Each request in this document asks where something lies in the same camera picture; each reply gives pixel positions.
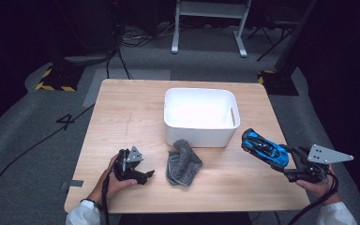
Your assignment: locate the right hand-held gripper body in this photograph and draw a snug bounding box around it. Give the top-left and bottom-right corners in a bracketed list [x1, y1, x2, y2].
[283, 143, 355, 184]

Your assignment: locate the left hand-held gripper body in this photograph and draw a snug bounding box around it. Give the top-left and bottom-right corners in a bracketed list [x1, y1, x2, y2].
[113, 145, 145, 182]

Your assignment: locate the blue toy car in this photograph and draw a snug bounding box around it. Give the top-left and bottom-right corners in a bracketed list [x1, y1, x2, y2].
[241, 127, 291, 167]

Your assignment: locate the grey fluffy cloth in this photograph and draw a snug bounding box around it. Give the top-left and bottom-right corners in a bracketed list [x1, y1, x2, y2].
[166, 139, 203, 188]

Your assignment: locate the white plastic storage bin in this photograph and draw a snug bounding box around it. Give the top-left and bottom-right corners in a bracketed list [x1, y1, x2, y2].
[163, 87, 241, 148]

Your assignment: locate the person's right hand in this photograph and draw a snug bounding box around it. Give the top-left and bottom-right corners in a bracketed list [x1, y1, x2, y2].
[294, 164, 341, 206]

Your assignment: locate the person's left hand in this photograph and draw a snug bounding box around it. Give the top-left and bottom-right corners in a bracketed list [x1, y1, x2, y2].
[88, 154, 139, 204]

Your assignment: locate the grey tape strip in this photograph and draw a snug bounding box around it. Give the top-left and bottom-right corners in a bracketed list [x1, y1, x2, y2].
[60, 179, 85, 189]

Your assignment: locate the person's dark clothing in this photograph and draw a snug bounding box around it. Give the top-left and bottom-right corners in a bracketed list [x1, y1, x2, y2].
[118, 212, 255, 225]

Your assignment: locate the black yellow striped stand base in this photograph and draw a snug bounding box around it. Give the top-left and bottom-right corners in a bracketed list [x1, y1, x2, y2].
[35, 63, 86, 93]
[257, 69, 300, 97]

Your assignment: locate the black tripod stand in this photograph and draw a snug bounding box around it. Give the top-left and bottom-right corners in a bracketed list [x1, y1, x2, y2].
[247, 18, 295, 62]

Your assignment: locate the grey slanted metal pole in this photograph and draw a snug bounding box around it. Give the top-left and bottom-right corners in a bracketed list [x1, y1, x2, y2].
[273, 0, 319, 71]

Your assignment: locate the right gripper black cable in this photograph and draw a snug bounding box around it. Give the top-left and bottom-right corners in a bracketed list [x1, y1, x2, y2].
[294, 170, 340, 225]

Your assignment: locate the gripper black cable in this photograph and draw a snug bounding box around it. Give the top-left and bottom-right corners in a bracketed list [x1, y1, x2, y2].
[100, 173, 113, 225]
[294, 170, 340, 225]

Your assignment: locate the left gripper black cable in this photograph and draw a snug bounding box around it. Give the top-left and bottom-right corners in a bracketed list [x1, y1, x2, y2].
[100, 173, 113, 225]

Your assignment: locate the black bracelet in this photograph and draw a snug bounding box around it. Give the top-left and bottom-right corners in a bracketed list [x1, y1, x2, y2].
[80, 197, 104, 211]

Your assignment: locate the long black floor cable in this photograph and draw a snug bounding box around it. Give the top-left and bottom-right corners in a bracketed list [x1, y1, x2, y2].
[0, 103, 96, 217]

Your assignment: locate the bundle of floor cables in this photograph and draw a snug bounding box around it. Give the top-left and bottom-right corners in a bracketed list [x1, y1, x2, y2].
[105, 22, 177, 81]

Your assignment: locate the white metal stand frame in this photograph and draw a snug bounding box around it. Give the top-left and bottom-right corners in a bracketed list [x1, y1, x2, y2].
[171, 0, 253, 58]

